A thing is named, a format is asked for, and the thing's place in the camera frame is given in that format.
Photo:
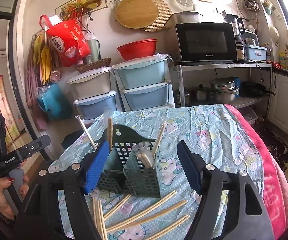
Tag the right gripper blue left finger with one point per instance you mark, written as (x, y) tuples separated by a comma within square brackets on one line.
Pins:
[(39, 216)]

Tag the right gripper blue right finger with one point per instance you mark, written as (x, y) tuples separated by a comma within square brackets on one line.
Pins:
[(246, 216)]

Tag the dark green utensil basket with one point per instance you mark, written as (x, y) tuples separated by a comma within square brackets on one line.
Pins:
[(124, 172)]

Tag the long wooden chopstick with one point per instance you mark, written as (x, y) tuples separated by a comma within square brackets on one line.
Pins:
[(142, 213)]

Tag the pink fleece blanket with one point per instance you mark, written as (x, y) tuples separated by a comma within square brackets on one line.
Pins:
[(275, 195)]

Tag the cartoon print blue tablecloth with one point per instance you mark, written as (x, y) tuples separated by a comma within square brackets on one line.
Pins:
[(179, 173)]

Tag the blue lower left drawer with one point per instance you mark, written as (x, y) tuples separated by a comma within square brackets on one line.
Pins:
[(91, 108)]

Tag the teal hanging bag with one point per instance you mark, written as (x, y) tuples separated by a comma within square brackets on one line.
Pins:
[(53, 102)]

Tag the white storage drawer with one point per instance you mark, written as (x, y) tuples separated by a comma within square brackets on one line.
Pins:
[(91, 83)]

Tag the hanging yellow cloths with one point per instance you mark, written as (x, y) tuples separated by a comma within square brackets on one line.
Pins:
[(45, 58)]

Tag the blue lower right drawer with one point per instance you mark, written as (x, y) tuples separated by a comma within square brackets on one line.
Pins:
[(148, 97)]

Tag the woven wicker basket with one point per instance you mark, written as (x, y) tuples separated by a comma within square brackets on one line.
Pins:
[(96, 65)]

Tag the black frying pan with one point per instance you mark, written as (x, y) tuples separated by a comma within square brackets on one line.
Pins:
[(254, 89)]

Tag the stacked steel pots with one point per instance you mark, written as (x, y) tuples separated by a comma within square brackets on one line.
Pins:
[(224, 90)]

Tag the red shopping bag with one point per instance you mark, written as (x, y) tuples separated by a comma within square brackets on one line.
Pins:
[(67, 39)]

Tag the light blue storage drawer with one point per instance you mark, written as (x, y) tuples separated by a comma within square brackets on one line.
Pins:
[(144, 71)]

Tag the red plastic basin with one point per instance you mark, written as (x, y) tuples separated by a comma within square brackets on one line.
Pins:
[(138, 49)]

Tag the blue plastic tray box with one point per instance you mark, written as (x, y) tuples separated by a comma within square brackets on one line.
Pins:
[(255, 53)]

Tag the round wooden board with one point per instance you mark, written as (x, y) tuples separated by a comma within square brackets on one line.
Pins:
[(136, 14)]

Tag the black microwave oven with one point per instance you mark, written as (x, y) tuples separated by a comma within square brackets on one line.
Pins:
[(190, 43)]

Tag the round woven mat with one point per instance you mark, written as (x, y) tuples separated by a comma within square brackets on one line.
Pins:
[(164, 14)]

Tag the black blender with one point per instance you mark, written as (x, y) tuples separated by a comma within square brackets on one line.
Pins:
[(238, 29)]

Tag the steel pot on microwave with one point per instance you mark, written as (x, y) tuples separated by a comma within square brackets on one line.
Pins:
[(183, 17)]

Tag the fruit picture wall tile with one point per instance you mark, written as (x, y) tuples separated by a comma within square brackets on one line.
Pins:
[(77, 8)]

